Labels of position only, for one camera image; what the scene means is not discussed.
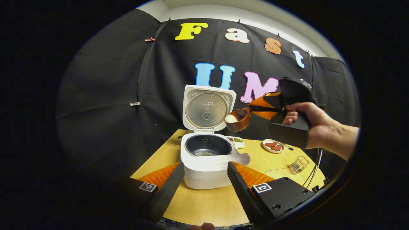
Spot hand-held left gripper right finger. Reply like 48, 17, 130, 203
227, 161, 320, 226

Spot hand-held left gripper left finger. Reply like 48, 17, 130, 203
109, 162, 185, 223

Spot brown wooden spoon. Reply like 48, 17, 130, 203
224, 106, 256, 132

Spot white rice cooker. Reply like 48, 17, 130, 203
180, 85, 240, 190

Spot wire chopstick holder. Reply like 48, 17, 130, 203
290, 156, 310, 174

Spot white round plate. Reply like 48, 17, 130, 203
262, 139, 285, 154

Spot white divided bean dish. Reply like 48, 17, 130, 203
226, 136, 245, 149

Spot black backdrop cloth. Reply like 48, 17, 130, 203
56, 9, 361, 179

